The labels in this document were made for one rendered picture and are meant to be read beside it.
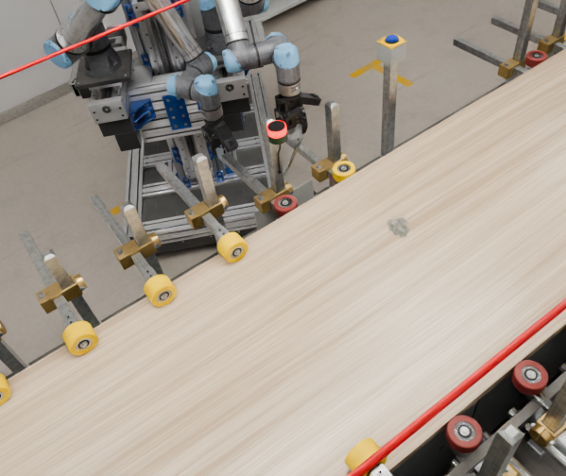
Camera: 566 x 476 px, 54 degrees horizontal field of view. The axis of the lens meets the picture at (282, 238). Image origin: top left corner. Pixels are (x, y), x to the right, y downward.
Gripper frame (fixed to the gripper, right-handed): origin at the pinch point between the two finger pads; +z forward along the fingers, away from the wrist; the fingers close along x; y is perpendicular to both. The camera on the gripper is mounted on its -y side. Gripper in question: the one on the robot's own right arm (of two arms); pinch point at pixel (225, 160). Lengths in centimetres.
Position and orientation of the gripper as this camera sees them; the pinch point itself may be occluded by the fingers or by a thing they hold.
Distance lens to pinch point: 218.0
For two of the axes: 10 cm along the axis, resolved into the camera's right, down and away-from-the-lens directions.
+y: -5.8, -5.9, 5.6
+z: 0.9, 6.4, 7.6
